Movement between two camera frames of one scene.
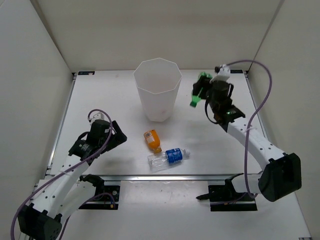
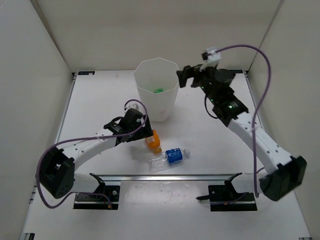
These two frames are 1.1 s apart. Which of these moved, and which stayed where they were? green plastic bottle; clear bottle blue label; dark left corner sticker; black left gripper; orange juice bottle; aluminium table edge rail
Moved: black left gripper; green plastic bottle
Stayed: orange juice bottle; clear bottle blue label; aluminium table edge rail; dark left corner sticker
